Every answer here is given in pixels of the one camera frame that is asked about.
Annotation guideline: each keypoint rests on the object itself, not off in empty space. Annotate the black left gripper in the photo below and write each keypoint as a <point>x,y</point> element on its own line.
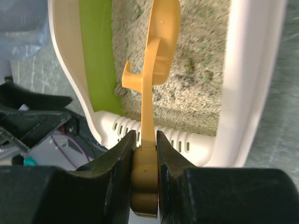
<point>28,129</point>

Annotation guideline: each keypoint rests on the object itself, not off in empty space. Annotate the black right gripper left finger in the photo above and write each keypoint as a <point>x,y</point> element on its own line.
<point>96,193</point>

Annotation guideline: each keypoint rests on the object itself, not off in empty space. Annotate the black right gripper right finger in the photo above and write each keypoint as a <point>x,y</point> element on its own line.
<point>192,195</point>

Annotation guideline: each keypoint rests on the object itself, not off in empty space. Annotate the beige litter box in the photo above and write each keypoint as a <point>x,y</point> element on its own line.
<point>81,38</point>

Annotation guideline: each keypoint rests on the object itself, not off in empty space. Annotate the beige cat litter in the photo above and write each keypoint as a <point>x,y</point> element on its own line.
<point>190,99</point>

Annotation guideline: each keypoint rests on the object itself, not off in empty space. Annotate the grey bin with blue bag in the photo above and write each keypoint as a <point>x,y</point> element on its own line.
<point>24,31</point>

